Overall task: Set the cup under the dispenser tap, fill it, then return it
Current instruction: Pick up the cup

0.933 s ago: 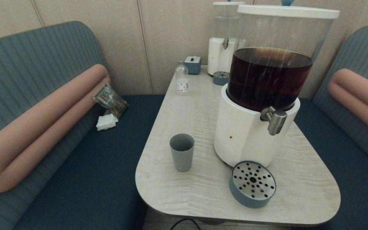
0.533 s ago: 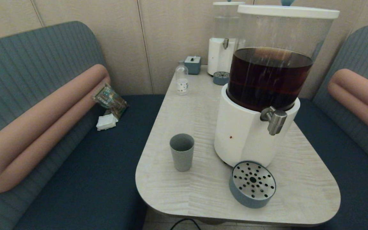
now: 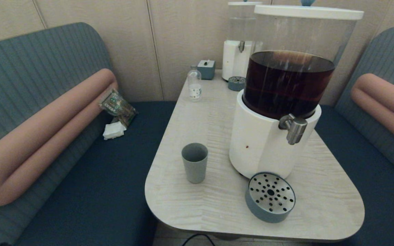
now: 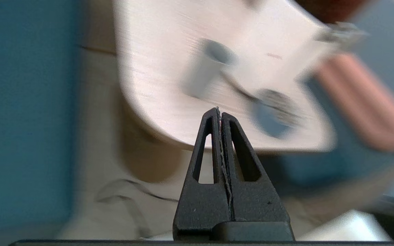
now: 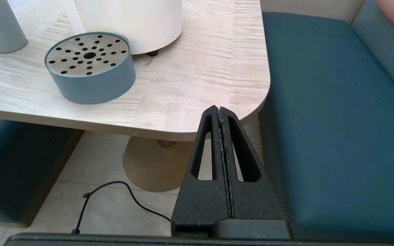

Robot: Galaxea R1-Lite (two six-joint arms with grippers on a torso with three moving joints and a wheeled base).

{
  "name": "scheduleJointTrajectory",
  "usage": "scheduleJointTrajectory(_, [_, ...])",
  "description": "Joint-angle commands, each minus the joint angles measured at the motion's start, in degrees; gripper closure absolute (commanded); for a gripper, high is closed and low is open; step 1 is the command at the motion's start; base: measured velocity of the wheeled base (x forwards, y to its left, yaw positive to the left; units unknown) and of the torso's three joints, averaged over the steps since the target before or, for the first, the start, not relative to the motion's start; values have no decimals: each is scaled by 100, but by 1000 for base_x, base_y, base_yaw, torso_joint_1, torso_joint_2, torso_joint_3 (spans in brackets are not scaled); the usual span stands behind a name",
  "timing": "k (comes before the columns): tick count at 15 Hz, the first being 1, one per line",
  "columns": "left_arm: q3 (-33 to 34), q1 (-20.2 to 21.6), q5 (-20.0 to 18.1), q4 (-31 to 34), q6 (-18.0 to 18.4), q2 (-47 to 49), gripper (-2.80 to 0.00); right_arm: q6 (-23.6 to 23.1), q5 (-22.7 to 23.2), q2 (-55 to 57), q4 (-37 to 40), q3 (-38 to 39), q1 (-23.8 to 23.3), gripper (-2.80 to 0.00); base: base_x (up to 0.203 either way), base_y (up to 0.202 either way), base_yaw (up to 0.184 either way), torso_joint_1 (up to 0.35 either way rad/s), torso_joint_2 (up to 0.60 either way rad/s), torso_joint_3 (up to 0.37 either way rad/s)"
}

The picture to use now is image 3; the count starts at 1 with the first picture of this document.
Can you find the grey-blue plastic cup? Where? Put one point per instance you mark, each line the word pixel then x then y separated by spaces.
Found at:
pixel 194 167

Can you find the clear plastic bottle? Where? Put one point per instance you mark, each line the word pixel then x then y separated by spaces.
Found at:
pixel 194 89

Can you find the small blue tissue box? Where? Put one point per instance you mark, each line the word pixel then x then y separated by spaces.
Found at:
pixel 206 71

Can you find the small blue drip tray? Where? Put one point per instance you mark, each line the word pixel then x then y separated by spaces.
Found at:
pixel 236 83

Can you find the large tea drink dispenser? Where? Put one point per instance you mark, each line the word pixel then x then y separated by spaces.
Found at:
pixel 262 143

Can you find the small water drink dispenser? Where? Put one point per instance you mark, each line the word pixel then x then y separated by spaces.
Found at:
pixel 234 59

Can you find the green snack packet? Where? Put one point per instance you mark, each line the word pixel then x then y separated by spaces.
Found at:
pixel 116 106

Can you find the white folded napkin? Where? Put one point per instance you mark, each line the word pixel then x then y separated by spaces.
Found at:
pixel 114 131

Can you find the small metal dispenser tap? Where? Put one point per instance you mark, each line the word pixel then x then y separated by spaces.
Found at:
pixel 241 46

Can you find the large blue drip tray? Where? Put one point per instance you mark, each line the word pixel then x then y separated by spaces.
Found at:
pixel 270 193

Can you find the small white dispenser lid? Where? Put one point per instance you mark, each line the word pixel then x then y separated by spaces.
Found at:
pixel 243 3

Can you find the large white dispenser lid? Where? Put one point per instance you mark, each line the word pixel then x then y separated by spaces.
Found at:
pixel 306 12

